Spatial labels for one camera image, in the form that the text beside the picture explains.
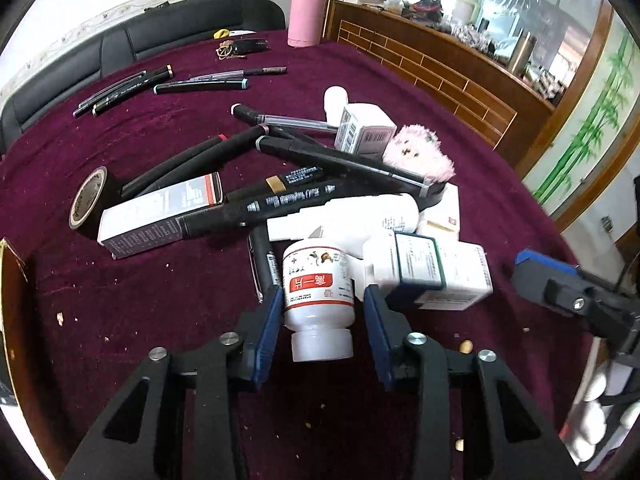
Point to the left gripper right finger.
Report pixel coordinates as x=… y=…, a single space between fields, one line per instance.
x=387 y=330

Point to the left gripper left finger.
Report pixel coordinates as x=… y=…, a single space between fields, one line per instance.
x=260 y=330

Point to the white medicine bottle red label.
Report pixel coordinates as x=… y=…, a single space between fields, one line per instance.
x=319 y=301

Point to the white blue medicine box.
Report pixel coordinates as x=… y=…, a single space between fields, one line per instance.
x=414 y=271

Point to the white cosmetic tube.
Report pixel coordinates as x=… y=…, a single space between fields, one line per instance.
x=348 y=221

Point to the grey white carton box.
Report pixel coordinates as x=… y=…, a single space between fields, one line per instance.
x=151 y=220

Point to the black tape roll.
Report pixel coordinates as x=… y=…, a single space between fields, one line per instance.
x=99 y=191

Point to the clear ballpoint pen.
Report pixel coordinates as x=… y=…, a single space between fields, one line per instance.
x=253 y=117

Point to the black marker pink cap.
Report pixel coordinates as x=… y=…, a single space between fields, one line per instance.
x=212 y=158

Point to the white gloved right hand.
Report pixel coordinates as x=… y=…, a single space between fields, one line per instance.
x=601 y=421

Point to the flat white card box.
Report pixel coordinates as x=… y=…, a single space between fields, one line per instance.
x=442 y=221

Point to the burgundy bedspread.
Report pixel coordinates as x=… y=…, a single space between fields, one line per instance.
x=134 y=369

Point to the wooden cabinet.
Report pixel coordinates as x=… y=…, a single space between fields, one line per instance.
x=500 y=108

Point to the long black marker white caps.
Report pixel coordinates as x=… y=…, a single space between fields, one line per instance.
x=350 y=165

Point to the pink plush toy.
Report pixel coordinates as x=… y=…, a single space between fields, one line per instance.
x=416 y=149

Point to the white barcode medicine box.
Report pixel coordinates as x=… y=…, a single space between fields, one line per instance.
x=364 y=129

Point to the small white bottle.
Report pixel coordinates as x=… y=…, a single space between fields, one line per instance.
x=334 y=100

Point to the black marker teal cap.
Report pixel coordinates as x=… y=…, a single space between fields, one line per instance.
x=200 y=85

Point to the white gold-rimmed storage box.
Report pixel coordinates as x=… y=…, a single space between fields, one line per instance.
x=14 y=286

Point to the grey black pen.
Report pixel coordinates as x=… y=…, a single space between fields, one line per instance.
x=240 y=74

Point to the black marker gold cap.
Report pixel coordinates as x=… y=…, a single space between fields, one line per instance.
x=147 y=82

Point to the key bunch black fob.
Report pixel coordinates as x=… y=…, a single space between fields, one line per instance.
x=241 y=48

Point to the thin black pen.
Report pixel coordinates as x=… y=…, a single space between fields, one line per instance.
x=84 y=106

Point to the yellow object on headboard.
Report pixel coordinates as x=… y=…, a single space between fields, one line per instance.
x=221 y=33

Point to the black leather headboard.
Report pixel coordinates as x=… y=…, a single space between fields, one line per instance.
x=158 y=29

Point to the pink thermos bottle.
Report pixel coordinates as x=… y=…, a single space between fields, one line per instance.
x=305 y=23

